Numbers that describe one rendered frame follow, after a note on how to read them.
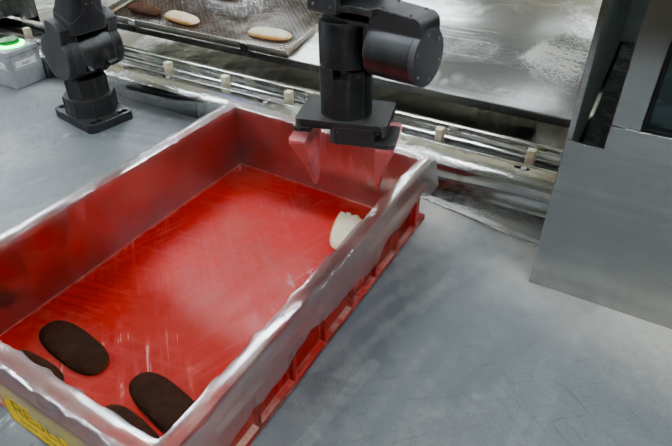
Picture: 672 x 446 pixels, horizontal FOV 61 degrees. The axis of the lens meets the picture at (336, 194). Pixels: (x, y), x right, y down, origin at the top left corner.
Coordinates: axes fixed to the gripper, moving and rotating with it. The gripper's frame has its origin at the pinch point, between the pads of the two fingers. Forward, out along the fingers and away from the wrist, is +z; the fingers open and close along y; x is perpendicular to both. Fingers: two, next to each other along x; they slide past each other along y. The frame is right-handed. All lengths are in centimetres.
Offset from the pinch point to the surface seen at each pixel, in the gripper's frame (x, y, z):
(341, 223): 1.3, -1.0, 7.7
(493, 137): 24.9, 17.4, 5.3
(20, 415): -33.9, -20.7, 5.9
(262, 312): -15.1, -6.0, 8.8
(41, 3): 82, -108, 7
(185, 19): 53, -48, -1
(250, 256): -6.7, -10.6, 8.6
